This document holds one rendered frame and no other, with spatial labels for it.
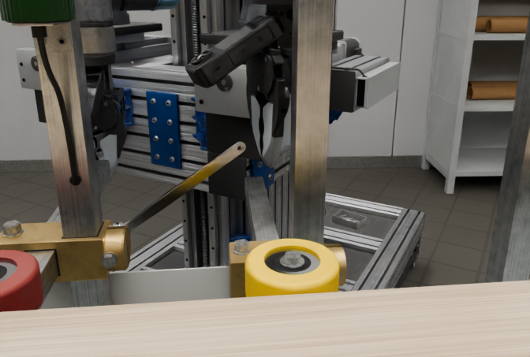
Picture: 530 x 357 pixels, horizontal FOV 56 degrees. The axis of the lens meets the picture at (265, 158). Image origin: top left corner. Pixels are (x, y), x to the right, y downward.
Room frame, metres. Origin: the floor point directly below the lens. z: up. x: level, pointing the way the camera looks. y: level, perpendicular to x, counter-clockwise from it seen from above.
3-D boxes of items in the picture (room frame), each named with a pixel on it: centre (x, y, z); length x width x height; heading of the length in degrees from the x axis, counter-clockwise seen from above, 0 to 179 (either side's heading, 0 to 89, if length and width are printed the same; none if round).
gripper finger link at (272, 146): (0.59, -0.03, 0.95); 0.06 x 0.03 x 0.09; 116
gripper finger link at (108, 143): (0.79, 0.26, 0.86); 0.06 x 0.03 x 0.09; 6
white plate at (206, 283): (0.52, 0.17, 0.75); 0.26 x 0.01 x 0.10; 96
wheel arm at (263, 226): (0.57, 0.00, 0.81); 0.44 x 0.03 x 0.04; 6
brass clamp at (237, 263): (0.52, -0.03, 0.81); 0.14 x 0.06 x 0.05; 96
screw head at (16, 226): (0.49, 0.28, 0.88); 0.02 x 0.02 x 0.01
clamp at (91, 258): (0.49, 0.22, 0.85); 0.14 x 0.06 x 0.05; 96
